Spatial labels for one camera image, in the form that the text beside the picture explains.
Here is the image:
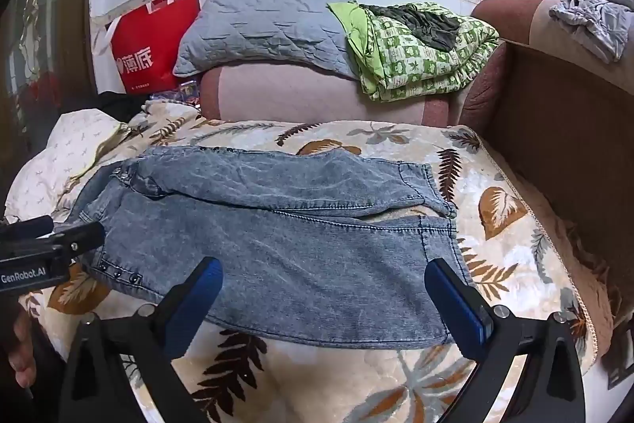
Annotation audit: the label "black cloth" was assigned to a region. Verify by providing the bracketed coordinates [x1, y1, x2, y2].
[96, 91, 149, 117]

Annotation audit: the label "red shopping bag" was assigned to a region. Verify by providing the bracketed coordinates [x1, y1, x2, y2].
[93, 0, 201, 96]

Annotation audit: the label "cream leaf-print blanket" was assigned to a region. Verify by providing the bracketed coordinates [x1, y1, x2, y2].
[17, 98, 615, 423]

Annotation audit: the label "grey-blue denim pants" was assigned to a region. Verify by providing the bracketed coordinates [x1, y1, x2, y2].
[62, 145, 479, 347]

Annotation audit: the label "dark green garment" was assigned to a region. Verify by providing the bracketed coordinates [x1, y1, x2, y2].
[364, 3, 461, 53]

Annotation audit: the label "white floral cloth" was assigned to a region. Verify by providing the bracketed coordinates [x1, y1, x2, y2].
[4, 108, 149, 226]

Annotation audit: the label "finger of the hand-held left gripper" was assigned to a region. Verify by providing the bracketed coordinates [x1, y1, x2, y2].
[47, 221, 106, 258]
[0, 215, 54, 239]

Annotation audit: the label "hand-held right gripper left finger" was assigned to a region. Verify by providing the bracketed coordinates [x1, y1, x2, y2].
[58, 256, 223, 423]

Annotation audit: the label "crumpled grey cloth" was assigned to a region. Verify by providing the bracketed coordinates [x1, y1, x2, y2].
[549, 0, 634, 64]

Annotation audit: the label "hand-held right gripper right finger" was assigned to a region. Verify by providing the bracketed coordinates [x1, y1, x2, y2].
[424, 257, 586, 423]

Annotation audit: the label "colourful small packets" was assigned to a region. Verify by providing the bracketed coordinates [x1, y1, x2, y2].
[149, 78, 201, 107]

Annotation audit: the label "green patterned quilt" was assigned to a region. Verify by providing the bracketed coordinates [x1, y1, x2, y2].
[328, 1, 501, 103]

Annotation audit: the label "person's left hand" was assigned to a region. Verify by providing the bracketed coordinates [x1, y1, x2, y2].
[7, 310, 37, 390]

